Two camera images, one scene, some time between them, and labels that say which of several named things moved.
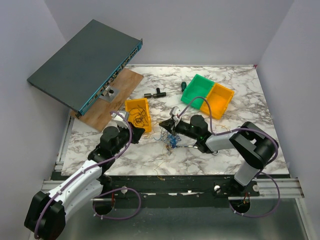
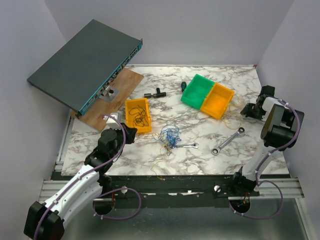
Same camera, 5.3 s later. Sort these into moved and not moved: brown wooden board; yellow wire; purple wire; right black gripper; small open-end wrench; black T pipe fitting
Moved: yellow wire; right black gripper
Not moved: black T pipe fitting; brown wooden board; purple wire; small open-end wrench
